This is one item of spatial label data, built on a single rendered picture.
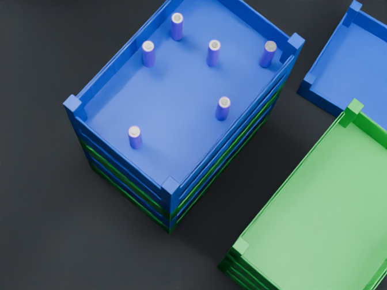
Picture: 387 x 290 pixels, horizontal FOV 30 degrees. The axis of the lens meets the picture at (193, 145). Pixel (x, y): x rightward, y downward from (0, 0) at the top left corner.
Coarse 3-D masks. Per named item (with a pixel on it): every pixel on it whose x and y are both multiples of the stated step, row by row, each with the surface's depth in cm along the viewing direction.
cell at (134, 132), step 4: (132, 128) 101; (136, 128) 102; (128, 132) 101; (132, 132) 101; (136, 132) 101; (140, 132) 101; (128, 136) 103; (132, 136) 101; (136, 136) 101; (140, 136) 102; (132, 140) 103; (136, 140) 103; (140, 140) 104; (132, 144) 105; (136, 144) 105; (140, 144) 106; (136, 148) 107
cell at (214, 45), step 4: (212, 40) 105; (216, 40) 105; (208, 44) 105; (212, 44) 105; (216, 44) 105; (220, 44) 105; (208, 48) 105; (212, 48) 105; (216, 48) 105; (220, 48) 106; (208, 52) 107; (212, 52) 106; (216, 52) 106; (208, 56) 108; (212, 56) 107; (216, 56) 107; (208, 60) 109; (212, 60) 109; (216, 60) 109; (208, 64) 111; (212, 64) 110; (216, 64) 111
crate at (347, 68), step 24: (360, 24) 148; (384, 24) 143; (336, 48) 147; (360, 48) 147; (384, 48) 148; (312, 72) 146; (336, 72) 146; (360, 72) 146; (384, 72) 146; (312, 96) 141; (336, 96) 145; (360, 96) 145; (384, 96) 145; (384, 120) 144
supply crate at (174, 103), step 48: (192, 0) 114; (240, 0) 108; (192, 48) 112; (240, 48) 112; (288, 48) 106; (96, 96) 109; (144, 96) 109; (192, 96) 110; (240, 96) 110; (144, 144) 107; (192, 144) 108
